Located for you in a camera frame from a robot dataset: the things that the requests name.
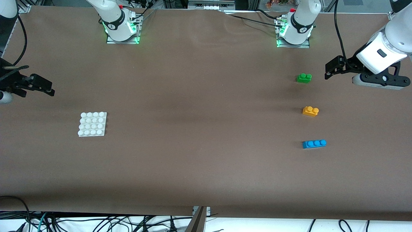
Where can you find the dark metal post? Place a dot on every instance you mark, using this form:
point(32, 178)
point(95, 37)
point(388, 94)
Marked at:
point(196, 224)

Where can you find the white studded base plate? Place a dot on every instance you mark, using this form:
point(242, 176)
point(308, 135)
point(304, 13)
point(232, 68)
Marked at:
point(92, 124)

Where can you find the blue toy block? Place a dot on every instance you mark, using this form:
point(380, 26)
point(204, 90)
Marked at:
point(313, 144)

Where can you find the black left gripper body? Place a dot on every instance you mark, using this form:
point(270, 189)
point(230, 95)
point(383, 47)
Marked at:
point(352, 62)

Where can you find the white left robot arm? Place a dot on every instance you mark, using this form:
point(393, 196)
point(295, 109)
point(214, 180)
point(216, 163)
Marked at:
point(396, 35)

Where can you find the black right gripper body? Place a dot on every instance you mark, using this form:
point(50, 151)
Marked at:
point(6, 80)

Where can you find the yellow toy block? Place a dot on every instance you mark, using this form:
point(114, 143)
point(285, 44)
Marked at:
point(309, 112)

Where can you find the green toy block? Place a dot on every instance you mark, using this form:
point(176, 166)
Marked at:
point(303, 79)

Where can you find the small metal bracket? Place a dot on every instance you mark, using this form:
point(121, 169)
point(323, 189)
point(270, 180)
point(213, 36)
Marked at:
point(207, 211)

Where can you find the brown table cover sheet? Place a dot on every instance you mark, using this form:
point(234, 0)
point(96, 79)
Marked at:
point(206, 161)

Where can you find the aluminium frame corner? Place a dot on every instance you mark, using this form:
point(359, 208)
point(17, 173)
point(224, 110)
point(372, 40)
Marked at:
point(391, 16)
point(25, 8)

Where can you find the white power strip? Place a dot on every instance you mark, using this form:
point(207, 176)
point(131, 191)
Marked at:
point(209, 6)

